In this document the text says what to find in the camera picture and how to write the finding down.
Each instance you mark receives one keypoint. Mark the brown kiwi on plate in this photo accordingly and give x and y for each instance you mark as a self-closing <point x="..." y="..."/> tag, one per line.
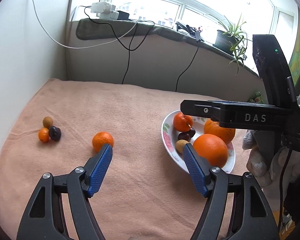
<point x="180" y="144"/>

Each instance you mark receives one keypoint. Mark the dark green sill mat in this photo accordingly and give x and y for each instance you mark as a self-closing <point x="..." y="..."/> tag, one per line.
<point x="140" y="54"/>

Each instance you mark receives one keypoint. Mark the brown kiwi fruit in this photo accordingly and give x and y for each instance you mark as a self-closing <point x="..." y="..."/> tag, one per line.
<point x="47" y="122"/>

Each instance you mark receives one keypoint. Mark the potted spider plant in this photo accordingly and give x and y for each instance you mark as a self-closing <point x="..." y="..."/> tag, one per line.
<point x="232" y="40"/>

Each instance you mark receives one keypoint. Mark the large front orange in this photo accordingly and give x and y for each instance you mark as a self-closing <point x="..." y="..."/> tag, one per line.
<point x="212" y="148"/>

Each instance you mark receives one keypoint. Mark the mandarin on plate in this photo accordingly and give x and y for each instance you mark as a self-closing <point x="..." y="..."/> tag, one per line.
<point x="182" y="122"/>

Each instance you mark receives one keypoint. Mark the large rear orange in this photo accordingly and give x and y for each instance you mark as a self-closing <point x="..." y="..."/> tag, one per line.
<point x="226" y="134"/>

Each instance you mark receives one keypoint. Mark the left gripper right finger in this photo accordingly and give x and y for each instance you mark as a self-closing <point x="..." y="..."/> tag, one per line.
<point x="251" y="216"/>

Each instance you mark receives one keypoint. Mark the white floral plate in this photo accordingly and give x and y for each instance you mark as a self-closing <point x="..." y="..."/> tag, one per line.
<point x="170" y="135"/>

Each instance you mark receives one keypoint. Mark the mandarin orange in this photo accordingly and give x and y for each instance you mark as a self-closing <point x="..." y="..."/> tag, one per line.
<point x="100" y="139"/>

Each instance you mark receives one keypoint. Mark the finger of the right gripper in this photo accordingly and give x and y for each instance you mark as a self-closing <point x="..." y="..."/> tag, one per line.
<point x="192" y="108"/>

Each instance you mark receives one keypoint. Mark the dark purple plum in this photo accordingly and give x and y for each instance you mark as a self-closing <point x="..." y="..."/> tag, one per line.
<point x="55" y="133"/>

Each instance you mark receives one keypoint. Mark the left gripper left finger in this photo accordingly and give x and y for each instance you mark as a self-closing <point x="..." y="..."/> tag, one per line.
<point x="44" y="217"/>

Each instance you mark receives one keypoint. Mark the large orange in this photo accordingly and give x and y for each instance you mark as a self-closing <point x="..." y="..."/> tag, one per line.
<point x="226" y="134"/>
<point x="212" y="148"/>

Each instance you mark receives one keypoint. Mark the dark plum on plate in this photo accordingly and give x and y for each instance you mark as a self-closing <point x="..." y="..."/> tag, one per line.
<point x="187" y="135"/>

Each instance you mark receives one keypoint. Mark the black device on sill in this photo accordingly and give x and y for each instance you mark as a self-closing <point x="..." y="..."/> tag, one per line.
<point x="191" y="31"/>

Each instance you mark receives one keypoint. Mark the small kumquat orange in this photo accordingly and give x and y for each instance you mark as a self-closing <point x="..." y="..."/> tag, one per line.
<point x="43" y="135"/>

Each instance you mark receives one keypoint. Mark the green snack bag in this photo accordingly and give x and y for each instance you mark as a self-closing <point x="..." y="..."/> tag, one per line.
<point x="256" y="98"/>

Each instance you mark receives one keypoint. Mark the white power adapter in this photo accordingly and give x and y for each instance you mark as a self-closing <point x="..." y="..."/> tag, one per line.
<point x="105" y="10"/>

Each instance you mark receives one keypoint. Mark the pink towel cloth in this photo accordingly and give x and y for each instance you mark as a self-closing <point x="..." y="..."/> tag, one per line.
<point x="144" y="194"/>

